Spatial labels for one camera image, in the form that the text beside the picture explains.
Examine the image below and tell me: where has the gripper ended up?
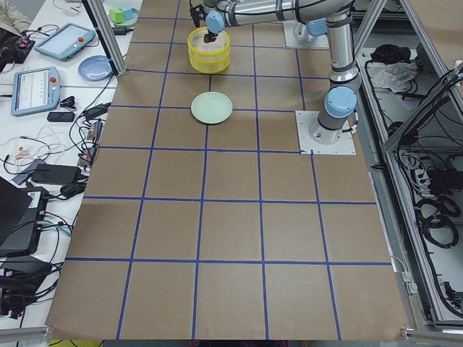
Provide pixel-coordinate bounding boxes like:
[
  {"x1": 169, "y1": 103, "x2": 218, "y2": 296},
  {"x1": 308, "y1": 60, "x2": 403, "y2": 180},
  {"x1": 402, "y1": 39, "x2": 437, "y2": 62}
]
[{"x1": 207, "y1": 33, "x2": 218, "y2": 42}]

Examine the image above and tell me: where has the brown bun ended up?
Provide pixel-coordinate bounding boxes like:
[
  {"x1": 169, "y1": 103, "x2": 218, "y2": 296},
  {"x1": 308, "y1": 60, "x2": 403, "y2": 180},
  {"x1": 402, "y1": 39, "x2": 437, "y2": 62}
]
[{"x1": 203, "y1": 34, "x2": 216, "y2": 43}]

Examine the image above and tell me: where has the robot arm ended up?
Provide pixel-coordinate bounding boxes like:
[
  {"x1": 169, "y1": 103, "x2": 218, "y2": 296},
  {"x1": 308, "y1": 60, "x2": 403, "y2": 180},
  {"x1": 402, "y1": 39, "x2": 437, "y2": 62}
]
[{"x1": 190, "y1": 0, "x2": 361, "y2": 140}]

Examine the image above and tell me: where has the light green plate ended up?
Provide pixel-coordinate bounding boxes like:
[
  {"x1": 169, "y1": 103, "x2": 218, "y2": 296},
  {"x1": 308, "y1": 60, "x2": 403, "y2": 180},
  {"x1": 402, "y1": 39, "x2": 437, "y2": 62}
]
[{"x1": 191, "y1": 92, "x2": 233, "y2": 124}]

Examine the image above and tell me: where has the blue foam block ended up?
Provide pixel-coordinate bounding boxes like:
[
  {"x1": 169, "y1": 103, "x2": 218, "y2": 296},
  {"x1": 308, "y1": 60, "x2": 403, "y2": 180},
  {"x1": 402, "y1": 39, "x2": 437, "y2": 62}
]
[{"x1": 119, "y1": 6, "x2": 135, "y2": 21}]

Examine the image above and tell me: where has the green foam block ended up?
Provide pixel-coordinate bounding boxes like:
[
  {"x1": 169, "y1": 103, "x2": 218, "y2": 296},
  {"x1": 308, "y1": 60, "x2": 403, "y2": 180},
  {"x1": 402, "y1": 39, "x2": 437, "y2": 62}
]
[{"x1": 109, "y1": 8, "x2": 124, "y2": 24}]

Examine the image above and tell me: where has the green bowl with blocks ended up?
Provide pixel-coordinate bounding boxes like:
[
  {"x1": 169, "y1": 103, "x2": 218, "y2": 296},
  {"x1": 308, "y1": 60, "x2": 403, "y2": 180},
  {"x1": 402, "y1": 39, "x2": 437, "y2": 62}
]
[{"x1": 109, "y1": 6, "x2": 139, "y2": 27}]

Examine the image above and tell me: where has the blue plate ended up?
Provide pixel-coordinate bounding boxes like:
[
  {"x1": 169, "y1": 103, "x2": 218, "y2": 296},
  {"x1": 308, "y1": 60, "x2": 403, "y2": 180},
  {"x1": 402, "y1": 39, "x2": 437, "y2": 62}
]
[{"x1": 77, "y1": 55, "x2": 113, "y2": 82}]

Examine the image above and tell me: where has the black power adapter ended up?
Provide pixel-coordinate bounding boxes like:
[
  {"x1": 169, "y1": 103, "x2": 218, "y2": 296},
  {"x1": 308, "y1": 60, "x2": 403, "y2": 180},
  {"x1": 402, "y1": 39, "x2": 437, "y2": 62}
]
[{"x1": 83, "y1": 103, "x2": 111, "y2": 121}]

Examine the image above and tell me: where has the teach pendant far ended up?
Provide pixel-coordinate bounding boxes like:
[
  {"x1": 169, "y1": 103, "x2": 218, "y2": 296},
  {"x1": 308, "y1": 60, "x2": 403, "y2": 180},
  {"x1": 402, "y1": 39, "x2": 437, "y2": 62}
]
[{"x1": 34, "y1": 23, "x2": 95, "y2": 61}]

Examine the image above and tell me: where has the teach pendant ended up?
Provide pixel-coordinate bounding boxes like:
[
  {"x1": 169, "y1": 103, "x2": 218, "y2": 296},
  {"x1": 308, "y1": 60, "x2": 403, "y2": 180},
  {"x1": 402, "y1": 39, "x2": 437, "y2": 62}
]
[
  {"x1": 11, "y1": 67, "x2": 61, "y2": 117},
  {"x1": 34, "y1": 23, "x2": 95, "y2": 61}
]

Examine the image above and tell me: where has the teach pendant near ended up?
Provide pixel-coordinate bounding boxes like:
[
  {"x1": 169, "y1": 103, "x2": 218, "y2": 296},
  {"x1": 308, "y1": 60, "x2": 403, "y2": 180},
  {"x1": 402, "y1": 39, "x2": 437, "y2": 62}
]
[{"x1": 11, "y1": 67, "x2": 61, "y2": 117}]

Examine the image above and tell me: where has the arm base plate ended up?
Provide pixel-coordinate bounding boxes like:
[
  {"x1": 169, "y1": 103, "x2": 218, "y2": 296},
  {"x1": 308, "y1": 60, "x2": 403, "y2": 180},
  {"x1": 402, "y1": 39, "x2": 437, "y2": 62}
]
[
  {"x1": 295, "y1": 111, "x2": 356, "y2": 155},
  {"x1": 283, "y1": 18, "x2": 329, "y2": 51}
]

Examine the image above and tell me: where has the aluminium frame post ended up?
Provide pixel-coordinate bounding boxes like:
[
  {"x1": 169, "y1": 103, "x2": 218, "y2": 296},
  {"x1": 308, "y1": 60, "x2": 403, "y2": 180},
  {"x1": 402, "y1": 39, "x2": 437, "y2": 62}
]
[{"x1": 82, "y1": 0, "x2": 127, "y2": 78}]

